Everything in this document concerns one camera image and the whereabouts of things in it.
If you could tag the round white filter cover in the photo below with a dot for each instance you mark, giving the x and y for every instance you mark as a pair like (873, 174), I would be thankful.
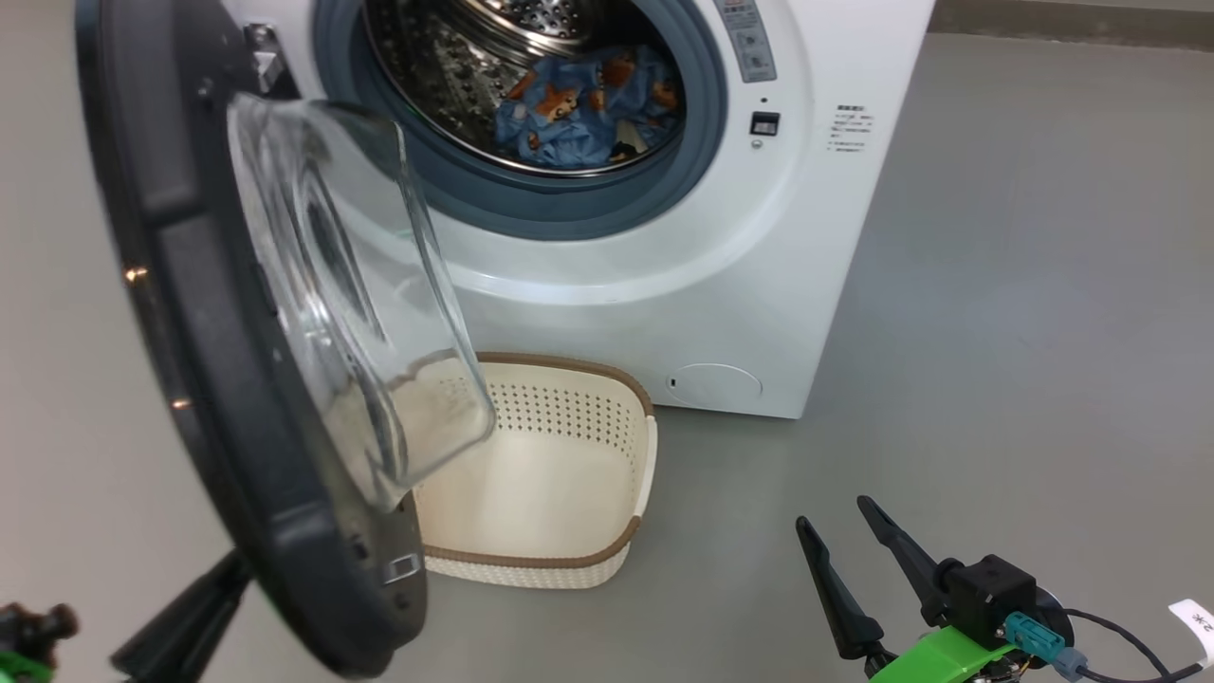
(713, 383)

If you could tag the black round glass washer door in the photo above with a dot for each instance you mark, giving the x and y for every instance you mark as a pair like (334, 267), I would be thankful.
(171, 285)

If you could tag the grey instruction sticker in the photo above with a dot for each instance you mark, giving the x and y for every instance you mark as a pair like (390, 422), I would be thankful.
(749, 47)

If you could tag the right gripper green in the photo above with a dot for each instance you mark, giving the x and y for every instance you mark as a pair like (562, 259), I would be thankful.
(948, 659)

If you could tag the small printed warning label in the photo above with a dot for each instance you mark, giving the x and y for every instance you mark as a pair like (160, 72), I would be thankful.
(851, 128)

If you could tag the cream perforated laundry basket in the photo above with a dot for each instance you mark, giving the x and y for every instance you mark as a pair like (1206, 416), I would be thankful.
(550, 493)

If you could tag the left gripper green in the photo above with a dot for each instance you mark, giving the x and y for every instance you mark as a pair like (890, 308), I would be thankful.
(24, 669)

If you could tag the white front-load washing machine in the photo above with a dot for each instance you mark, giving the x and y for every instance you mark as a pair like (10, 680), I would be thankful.
(711, 285)

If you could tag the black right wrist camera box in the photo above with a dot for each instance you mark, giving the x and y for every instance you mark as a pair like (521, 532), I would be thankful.
(986, 588)

